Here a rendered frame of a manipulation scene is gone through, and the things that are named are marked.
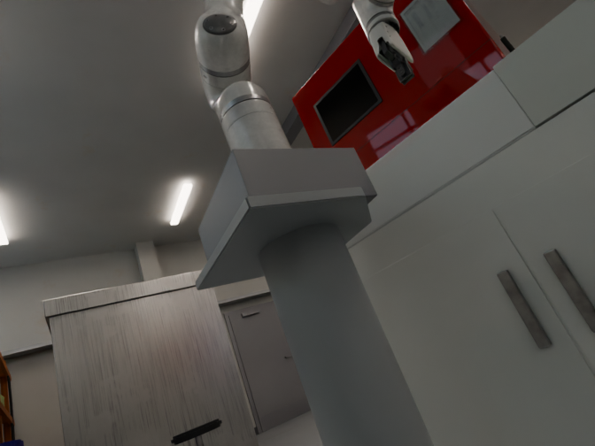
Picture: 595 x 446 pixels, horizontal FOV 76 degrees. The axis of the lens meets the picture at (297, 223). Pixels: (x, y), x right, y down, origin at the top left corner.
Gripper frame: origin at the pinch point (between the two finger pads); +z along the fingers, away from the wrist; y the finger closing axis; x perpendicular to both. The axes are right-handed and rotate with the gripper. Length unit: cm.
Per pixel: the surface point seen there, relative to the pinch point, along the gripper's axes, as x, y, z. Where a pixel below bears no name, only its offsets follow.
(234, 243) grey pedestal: -24, 37, 40
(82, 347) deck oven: -334, -17, -36
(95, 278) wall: -648, -103, -249
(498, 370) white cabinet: -12, -9, 65
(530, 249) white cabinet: 3.9, -5.4, 47.9
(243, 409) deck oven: -302, -146, 31
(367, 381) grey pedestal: -18, 21, 63
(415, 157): -6.0, 0.0, 21.3
